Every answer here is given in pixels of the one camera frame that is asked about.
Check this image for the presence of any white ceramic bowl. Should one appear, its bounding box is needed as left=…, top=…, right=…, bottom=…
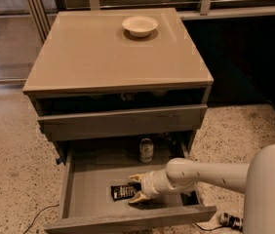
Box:
left=122, top=16, right=158, bottom=38

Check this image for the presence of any white can in drawer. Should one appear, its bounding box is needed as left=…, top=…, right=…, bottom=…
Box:
left=139, top=138, right=154, bottom=163

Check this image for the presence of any grey drawer cabinet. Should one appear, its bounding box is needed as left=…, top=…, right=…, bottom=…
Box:
left=23, top=8, right=214, bottom=158

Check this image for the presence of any open grey middle drawer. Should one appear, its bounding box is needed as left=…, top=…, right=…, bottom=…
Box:
left=45, top=137, right=216, bottom=234

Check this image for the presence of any closed grey top drawer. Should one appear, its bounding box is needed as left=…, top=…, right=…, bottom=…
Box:
left=38, top=104, right=207, bottom=141

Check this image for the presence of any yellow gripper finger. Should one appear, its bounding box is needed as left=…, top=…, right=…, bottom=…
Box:
left=128, top=174, right=144, bottom=183
left=129, top=191, right=150, bottom=205

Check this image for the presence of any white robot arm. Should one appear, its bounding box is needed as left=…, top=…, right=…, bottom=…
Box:
left=129, top=144, right=275, bottom=234

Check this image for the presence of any black power strip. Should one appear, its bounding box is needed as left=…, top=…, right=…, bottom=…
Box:
left=218, top=213, right=243, bottom=231

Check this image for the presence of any black floor cable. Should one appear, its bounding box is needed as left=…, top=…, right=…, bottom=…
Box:
left=21, top=204, right=60, bottom=234

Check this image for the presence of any black rxbar chocolate wrapper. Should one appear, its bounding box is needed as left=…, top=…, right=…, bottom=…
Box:
left=110, top=183, right=140, bottom=201

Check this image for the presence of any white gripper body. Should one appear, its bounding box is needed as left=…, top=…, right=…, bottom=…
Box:
left=140, top=170, right=177, bottom=199

